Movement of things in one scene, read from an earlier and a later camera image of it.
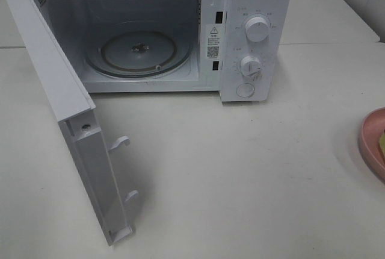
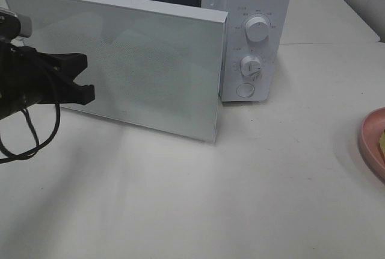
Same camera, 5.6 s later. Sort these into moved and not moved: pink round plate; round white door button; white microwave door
Moved: white microwave door
Not moved: round white door button; pink round plate
